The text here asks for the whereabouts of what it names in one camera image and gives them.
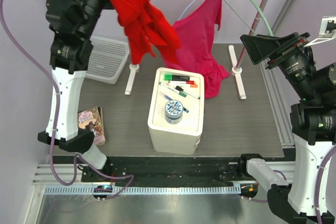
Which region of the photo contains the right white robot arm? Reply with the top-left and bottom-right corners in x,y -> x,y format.
237,33 -> 335,223

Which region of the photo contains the green highlighter marker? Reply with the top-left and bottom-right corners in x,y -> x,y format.
164,74 -> 190,81

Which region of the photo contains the pink illustrated book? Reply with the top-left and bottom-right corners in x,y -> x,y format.
77,106 -> 106,146

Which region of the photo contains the white plastic basket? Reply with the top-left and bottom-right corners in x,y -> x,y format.
86,36 -> 130,84

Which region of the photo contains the green capped white marker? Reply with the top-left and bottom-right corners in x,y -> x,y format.
159,82 -> 201,99

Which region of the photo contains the blue patterned round tin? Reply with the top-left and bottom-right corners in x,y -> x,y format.
164,100 -> 184,124

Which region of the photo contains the white slotted cable duct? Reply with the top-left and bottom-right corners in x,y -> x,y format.
44,185 -> 241,196

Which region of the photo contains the blue ballpoint pen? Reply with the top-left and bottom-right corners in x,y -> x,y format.
162,94 -> 189,113

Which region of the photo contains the red t shirt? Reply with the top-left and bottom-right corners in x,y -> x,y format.
110,0 -> 181,65

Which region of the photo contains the mint green hanger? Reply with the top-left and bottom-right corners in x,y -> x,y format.
216,0 -> 275,37

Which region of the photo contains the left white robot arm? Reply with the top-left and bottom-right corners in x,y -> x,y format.
38,0 -> 113,182

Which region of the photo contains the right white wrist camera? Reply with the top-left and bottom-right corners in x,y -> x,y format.
305,16 -> 335,47

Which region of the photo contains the white clothes rack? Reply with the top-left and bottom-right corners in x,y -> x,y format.
124,0 -> 281,100

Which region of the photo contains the white foam box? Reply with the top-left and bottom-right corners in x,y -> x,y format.
148,67 -> 205,155

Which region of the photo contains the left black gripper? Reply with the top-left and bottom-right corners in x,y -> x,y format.
70,0 -> 120,40

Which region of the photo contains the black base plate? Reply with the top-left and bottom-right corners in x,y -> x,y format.
78,155 -> 254,188

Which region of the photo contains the pink t shirt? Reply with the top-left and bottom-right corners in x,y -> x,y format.
164,0 -> 229,99

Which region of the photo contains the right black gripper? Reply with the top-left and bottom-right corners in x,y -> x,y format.
241,29 -> 317,99

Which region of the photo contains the red whiteboard marker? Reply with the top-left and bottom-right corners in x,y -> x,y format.
169,81 -> 196,84

